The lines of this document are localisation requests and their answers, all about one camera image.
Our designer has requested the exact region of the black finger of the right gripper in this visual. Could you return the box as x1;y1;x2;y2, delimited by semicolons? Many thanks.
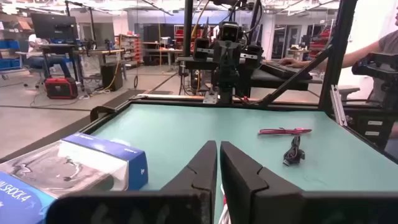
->
247;45;264;68
193;37;210;62

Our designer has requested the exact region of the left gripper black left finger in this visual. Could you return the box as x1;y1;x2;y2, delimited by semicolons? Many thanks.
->
46;140;218;224

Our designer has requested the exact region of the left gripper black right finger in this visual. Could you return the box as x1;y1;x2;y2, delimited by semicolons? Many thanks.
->
220;141;398;224

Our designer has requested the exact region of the red pen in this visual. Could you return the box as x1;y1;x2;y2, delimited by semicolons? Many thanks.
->
257;127;313;136

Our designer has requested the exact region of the black monitor pole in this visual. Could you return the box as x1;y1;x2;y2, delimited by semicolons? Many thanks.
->
182;0;194;57

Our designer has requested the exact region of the black desk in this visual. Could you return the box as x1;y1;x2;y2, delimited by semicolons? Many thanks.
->
177;55;324;91

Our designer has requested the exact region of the black keyboard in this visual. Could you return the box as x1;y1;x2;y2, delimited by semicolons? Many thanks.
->
259;61;313;80

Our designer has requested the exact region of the small black connector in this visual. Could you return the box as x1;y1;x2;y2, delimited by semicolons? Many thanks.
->
282;135;306;167

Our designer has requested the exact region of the shelf with red bins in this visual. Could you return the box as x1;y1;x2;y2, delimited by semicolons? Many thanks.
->
307;27;332;58
115;33;143;68

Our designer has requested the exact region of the blue game controller box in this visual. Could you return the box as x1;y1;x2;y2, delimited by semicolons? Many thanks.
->
0;132;149;224

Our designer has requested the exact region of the black computer tower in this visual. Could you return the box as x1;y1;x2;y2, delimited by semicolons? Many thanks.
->
100;62;124;92

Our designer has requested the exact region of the wooden top workbench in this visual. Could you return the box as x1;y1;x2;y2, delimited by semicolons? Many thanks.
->
39;43;126;85

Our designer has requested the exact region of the black table edge clamp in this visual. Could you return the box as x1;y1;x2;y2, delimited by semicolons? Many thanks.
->
90;105;116;123

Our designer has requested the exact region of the person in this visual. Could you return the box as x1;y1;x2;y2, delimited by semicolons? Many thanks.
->
278;12;398;156
26;33;73;79

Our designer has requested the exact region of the red and black case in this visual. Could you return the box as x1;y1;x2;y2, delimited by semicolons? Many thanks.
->
44;77;79;100

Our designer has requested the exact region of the black computer monitor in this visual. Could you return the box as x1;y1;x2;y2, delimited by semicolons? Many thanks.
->
30;12;79;40

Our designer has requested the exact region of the shelf with blue bins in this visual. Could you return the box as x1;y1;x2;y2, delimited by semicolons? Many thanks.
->
0;39;22;71

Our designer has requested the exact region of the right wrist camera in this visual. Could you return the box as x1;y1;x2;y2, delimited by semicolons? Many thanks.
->
220;21;241;42

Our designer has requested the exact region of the white cable with red tie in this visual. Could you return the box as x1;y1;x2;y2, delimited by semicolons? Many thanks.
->
217;185;231;224

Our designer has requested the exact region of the black diagonal frame brace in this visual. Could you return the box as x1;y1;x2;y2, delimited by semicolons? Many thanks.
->
257;45;333;107

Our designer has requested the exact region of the silver corner bracket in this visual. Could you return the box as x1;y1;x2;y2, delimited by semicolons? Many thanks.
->
203;90;219;105

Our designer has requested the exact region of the black upright frame post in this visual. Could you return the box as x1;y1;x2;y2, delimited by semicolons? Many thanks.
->
318;0;358;113

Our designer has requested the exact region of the silver aluminium bracket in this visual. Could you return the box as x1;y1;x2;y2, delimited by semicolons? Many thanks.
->
330;84;348;127

